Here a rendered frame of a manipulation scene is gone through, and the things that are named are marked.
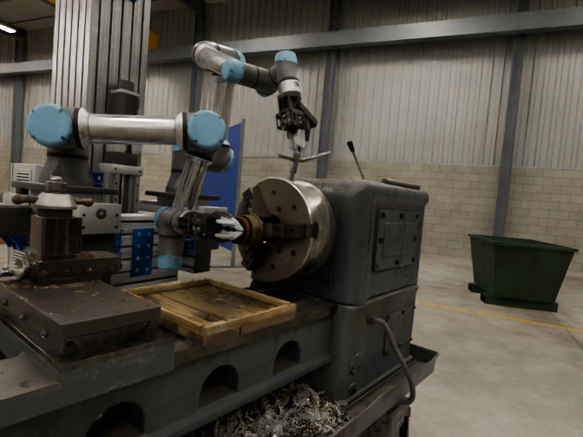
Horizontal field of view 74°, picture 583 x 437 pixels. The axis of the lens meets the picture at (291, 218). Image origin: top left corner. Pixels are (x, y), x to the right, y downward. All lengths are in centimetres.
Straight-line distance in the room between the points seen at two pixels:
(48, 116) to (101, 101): 45
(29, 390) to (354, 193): 90
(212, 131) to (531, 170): 1046
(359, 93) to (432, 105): 208
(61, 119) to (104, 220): 30
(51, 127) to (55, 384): 77
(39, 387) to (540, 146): 1125
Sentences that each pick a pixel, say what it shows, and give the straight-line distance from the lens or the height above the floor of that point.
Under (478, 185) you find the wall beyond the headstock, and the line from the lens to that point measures 1118.
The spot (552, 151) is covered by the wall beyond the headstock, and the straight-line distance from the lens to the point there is 1146.
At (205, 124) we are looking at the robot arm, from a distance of 121.
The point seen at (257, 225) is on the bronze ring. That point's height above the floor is 110.
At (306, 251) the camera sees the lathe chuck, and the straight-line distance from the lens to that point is 109.
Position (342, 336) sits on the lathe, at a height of 77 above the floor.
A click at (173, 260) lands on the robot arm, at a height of 96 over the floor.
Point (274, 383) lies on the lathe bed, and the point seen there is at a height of 70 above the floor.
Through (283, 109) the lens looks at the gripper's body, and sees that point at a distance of 132.
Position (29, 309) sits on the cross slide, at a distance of 79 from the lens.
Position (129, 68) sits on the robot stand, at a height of 164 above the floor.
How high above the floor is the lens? 118
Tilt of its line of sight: 3 degrees down
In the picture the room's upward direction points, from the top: 5 degrees clockwise
